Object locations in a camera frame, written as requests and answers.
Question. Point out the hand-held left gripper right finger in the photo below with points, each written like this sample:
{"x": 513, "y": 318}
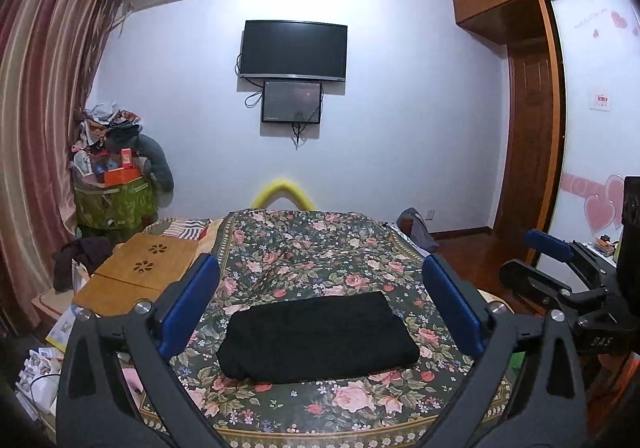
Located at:
{"x": 450, "y": 298}

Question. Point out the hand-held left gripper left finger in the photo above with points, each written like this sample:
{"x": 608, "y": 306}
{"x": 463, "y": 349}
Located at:
{"x": 192, "y": 298}

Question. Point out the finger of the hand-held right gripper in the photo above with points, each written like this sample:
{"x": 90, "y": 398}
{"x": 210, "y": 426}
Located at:
{"x": 530, "y": 280}
{"x": 547, "y": 244}

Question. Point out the black garment with white print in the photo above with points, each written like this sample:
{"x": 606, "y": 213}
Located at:
{"x": 320, "y": 338}

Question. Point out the pile of mixed clothes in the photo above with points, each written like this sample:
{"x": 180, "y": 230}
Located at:
{"x": 102, "y": 128}

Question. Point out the wooden folding table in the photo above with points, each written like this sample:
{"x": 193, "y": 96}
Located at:
{"x": 145, "y": 258}

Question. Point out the striped cloth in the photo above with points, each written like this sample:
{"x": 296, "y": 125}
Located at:
{"x": 180, "y": 228}

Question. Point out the blue-grey cloth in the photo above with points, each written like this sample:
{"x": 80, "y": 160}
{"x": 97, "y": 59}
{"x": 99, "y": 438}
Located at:
{"x": 417, "y": 230}

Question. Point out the white sliding wardrobe door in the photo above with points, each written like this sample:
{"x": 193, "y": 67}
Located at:
{"x": 590, "y": 153}

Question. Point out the pink cloth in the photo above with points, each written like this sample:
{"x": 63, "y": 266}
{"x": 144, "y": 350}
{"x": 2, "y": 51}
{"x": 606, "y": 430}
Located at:
{"x": 132, "y": 380}

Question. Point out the wooden door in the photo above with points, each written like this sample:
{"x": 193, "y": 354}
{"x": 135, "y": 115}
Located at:
{"x": 530, "y": 138}

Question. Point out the white plastic bag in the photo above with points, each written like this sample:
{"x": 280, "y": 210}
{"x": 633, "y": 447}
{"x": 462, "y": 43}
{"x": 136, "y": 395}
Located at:
{"x": 81, "y": 275}

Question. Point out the dark cloth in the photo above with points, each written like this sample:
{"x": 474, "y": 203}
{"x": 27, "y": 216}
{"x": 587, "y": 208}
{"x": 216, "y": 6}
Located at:
{"x": 82, "y": 260}

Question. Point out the green laundry hamper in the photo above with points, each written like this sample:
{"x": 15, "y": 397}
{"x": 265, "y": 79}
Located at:
{"x": 120, "y": 205}

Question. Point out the floral blanket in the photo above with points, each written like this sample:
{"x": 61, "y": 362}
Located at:
{"x": 310, "y": 253}

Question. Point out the printed booklet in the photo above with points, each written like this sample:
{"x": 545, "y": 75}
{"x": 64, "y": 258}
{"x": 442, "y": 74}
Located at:
{"x": 64, "y": 325}

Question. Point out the orange box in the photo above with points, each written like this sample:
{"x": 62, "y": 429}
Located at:
{"x": 121, "y": 177}

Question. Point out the yellow foam arch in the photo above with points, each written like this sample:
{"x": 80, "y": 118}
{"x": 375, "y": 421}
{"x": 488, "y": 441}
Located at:
{"x": 282, "y": 185}

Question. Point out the small red box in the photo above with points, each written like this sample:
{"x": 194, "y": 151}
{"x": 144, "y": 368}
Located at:
{"x": 126, "y": 157}

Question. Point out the white printed packages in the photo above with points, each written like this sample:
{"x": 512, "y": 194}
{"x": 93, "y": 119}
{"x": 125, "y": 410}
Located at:
{"x": 37, "y": 378}

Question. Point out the striped pink curtain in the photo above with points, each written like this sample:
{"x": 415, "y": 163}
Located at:
{"x": 40, "y": 128}

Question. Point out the small wall monitor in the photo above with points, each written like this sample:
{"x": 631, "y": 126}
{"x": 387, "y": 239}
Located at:
{"x": 291, "y": 102}

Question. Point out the black wall television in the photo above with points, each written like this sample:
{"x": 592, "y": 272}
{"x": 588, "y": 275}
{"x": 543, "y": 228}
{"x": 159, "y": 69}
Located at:
{"x": 293, "y": 50}

